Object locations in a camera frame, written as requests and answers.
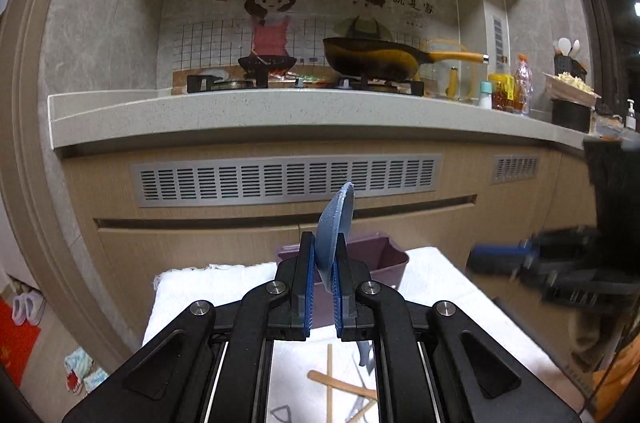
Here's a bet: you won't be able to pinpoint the wooden spoon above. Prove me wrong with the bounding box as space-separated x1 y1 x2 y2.
307 370 378 400

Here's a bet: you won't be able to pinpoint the wooden chopstick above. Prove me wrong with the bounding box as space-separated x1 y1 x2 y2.
347 400 376 423
325 343 334 423

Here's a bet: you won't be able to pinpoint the black shovel-shaped spoon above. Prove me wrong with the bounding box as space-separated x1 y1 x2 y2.
269 405 307 423

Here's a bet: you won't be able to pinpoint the blue speckled spoon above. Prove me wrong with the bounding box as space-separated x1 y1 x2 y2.
314 182 355 292

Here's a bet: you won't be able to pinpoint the black-handled utensil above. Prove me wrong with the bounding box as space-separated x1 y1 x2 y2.
349 341 375 417

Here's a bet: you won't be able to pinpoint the white table cloth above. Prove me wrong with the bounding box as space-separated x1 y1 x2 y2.
143 247 584 422

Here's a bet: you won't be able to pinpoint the maroon utensil holder box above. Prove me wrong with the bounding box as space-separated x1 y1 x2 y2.
268 232 409 334

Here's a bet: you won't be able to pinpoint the small grey vent grille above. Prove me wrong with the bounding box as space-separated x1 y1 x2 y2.
490 154 539 185

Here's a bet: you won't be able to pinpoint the long grey vent grille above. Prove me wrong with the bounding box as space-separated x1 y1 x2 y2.
130 154 442 208

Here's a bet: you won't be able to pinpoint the white soap dispenser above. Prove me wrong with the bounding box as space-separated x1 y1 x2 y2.
625 98 637 131

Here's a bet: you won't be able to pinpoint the black pot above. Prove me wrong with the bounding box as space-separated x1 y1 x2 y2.
551 99 591 133

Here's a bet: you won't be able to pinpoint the small white teal-capped bottle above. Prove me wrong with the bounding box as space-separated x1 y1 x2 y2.
478 81 492 110

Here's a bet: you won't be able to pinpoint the red-capped plastic bottle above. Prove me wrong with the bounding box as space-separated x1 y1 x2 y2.
514 54 533 116

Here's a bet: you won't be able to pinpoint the white tray of food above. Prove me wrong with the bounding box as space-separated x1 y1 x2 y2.
544 72 600 108

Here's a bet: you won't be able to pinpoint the black utensil cup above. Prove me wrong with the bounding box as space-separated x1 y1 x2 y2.
553 38 587 82

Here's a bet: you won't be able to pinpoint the patterned slippers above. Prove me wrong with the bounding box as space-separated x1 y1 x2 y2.
63 347 108 395

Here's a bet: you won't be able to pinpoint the gas stove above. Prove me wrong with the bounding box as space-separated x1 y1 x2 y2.
172 70 425 97

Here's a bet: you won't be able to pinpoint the grey slippers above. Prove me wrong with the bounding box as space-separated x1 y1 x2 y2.
12 290 46 327

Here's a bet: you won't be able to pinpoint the red floor mat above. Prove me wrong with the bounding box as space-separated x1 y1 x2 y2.
0 301 41 387

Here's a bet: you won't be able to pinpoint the cartoon backsplash sticker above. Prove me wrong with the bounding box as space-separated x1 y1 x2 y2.
156 0 459 87

